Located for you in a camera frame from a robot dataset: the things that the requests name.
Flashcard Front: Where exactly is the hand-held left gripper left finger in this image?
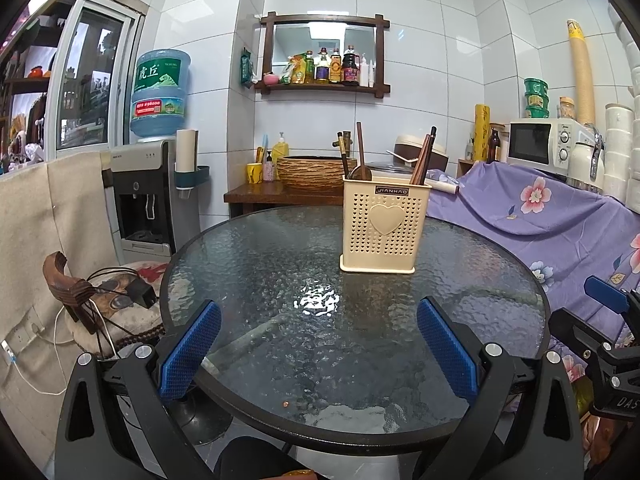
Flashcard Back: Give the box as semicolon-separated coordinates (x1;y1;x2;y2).
54;300;223;480

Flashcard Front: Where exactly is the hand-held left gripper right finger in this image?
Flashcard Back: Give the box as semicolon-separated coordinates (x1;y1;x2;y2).
416;296;587;480

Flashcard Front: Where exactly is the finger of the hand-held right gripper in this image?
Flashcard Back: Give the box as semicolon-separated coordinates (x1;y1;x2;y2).
583;275;640;313
548;307;640;361

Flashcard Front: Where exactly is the beige plastic utensil holder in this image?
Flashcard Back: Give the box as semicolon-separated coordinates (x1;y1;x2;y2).
340;176;432;273

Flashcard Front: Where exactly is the black chopstick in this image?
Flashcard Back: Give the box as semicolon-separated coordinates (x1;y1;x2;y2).
336;131;351;178

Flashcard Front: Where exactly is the person's right hand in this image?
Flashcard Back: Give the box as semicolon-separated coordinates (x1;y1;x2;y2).
582;410;638;468

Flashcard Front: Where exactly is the purple floral cloth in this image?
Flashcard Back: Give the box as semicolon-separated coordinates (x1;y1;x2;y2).
427;160;640;411

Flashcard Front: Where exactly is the person's dark trouser leg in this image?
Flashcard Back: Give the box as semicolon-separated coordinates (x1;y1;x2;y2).
215;435;321;480

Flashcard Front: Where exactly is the white electric kettle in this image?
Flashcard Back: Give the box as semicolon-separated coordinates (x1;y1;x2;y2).
567;125;608;193

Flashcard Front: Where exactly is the round glass table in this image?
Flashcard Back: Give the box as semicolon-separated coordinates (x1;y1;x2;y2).
159;205;551;453

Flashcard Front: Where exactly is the stack of white paper cups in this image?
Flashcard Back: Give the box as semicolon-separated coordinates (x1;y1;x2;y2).
602;5;640;201

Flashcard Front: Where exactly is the dark wooden chair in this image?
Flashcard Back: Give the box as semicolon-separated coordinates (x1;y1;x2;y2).
42;251;101;336

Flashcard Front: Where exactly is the white pan with glass lid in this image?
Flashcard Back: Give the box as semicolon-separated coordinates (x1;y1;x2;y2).
367;160;460;195

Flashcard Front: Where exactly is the dark wooden counter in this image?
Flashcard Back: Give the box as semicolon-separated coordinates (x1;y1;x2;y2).
224;182;346;216

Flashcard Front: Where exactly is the white microwave oven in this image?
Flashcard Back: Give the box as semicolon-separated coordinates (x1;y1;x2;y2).
507;117;583;176

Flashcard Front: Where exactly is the teal cup holder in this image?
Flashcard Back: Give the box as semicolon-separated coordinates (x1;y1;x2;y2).
175;165;211;198

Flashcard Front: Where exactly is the grey water dispenser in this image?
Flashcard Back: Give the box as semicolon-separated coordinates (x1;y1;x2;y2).
110;140;201;256

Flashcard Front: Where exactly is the white paper cup sleeve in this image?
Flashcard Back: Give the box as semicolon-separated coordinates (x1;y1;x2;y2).
175;128;198;186

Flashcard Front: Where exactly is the yellow wrap roll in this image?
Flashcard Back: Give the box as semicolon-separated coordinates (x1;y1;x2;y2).
474;104;491;162

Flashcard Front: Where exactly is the beige cloth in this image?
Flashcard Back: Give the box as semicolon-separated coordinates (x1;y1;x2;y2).
0;152;123;421

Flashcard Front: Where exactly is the woven wicker basket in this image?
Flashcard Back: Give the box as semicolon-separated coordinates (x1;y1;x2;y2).
276;156;358;191

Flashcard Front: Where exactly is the white and brown rice cooker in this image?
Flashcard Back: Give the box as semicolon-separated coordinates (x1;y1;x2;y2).
393;133;447;173

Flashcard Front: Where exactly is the tall stack of yellow cups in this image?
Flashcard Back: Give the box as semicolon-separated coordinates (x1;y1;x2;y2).
566;19;597;126

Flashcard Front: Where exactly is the blue water jug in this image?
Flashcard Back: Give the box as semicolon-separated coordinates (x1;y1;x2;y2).
130;49;192;142

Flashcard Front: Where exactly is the green hanging packet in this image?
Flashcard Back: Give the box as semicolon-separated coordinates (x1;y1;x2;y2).
239;50;257;88

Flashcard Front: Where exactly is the sliding window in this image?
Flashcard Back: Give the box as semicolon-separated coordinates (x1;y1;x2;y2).
27;0;146;153

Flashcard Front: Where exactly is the yellow seasoning packet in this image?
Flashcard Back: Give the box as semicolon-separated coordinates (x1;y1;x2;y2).
281;55;303;85

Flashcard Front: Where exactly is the dark soy sauce bottle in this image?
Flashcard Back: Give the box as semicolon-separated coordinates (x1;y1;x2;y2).
341;44;360;86

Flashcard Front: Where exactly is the wooden framed mirror shelf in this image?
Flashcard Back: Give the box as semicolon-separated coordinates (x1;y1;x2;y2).
254;11;391;98

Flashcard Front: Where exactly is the black power adapter with cables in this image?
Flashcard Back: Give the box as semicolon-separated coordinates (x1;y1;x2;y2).
75;260;173;361

